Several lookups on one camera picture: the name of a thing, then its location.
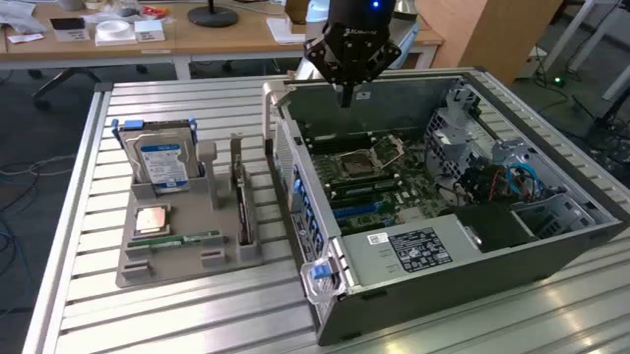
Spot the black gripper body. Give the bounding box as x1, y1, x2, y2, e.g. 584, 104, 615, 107
320, 0, 395, 86

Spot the expansion card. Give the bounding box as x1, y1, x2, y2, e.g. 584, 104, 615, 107
229, 133, 256, 247

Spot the white paper stack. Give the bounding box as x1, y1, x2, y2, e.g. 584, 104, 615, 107
268, 16, 309, 45

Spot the black round lamp base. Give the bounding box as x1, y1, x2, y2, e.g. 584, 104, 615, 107
186, 0, 240, 28

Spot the metal socket cover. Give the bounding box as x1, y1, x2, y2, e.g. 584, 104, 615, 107
371, 134, 407, 167

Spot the wooden cabinet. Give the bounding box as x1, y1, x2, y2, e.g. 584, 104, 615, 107
415, 0, 564, 86

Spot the silver metal drive cage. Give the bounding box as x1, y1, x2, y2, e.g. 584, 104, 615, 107
421, 79, 497, 185

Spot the CPU socket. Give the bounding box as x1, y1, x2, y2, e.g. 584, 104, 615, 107
333, 150, 380, 181

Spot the plain white box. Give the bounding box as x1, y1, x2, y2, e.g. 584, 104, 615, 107
133, 20, 166, 44

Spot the blue card retention bar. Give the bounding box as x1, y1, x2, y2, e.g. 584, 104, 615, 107
290, 164, 325, 259

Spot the installed RAM stick white label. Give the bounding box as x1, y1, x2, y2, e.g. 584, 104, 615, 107
333, 178, 399, 197

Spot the blue disk carrier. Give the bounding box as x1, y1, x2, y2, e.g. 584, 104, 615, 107
110, 115, 200, 150

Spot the blue expansion slot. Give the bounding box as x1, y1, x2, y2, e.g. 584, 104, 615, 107
332, 201, 389, 219

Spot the hard disk drive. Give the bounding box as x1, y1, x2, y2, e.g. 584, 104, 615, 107
120, 123, 193, 192

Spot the wooden desk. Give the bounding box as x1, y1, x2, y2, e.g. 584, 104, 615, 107
0, 0, 447, 80

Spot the green motherboard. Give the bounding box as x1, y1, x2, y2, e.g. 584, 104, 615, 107
300, 127, 447, 237

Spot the grey parts rack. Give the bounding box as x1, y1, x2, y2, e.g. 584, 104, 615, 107
114, 139, 264, 289

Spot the white box black lid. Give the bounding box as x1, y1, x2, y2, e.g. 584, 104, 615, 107
50, 17, 92, 42

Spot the black plastic shroud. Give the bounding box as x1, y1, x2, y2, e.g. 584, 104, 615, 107
452, 204, 537, 254

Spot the black office chair base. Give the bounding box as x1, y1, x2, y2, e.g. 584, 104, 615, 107
26, 66, 148, 111

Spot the grey power supply with label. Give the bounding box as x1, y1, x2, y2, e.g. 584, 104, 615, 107
338, 215, 485, 288

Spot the silver disk bay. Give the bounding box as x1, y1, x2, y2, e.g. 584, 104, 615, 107
508, 191, 599, 240

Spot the copper-topped CPU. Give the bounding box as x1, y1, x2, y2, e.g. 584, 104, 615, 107
133, 206, 173, 235

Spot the green RAM stick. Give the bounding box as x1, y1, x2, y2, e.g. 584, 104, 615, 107
126, 230, 221, 249

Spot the white card red print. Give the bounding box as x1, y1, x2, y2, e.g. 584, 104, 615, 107
6, 32, 45, 44

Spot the blue case latch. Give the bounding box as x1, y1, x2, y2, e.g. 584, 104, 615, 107
309, 257, 329, 283

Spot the clear plastic bag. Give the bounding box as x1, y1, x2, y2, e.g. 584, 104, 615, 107
0, 1, 48, 34

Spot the open grey PC case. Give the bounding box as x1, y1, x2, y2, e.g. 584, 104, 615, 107
261, 66, 630, 347

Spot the white table frame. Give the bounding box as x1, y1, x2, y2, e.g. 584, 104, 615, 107
537, 0, 630, 100

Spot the red wire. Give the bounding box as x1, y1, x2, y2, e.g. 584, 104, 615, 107
489, 166, 508, 201

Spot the blue wire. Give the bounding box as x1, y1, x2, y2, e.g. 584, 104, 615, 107
504, 162, 545, 202

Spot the blue floor cable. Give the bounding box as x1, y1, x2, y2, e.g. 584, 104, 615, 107
0, 173, 38, 318

